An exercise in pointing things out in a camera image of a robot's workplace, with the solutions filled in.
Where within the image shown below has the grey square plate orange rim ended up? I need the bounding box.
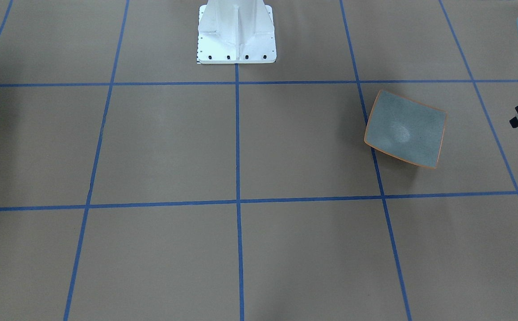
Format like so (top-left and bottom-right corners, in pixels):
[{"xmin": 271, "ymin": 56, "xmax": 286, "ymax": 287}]
[{"xmin": 364, "ymin": 89, "xmax": 448, "ymax": 169}]

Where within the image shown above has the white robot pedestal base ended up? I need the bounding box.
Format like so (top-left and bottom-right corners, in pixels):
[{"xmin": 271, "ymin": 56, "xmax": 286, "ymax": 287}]
[{"xmin": 196, "ymin": 0, "xmax": 277, "ymax": 64}]

